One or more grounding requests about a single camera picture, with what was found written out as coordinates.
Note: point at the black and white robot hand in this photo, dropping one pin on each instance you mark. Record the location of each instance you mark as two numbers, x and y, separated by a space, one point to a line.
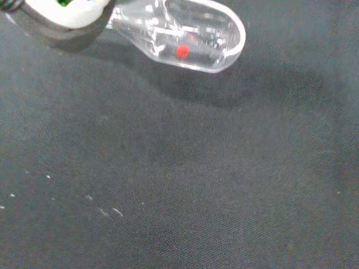
56 19

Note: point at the black bench cloth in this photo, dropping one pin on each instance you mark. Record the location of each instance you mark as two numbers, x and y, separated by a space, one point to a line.
179 168

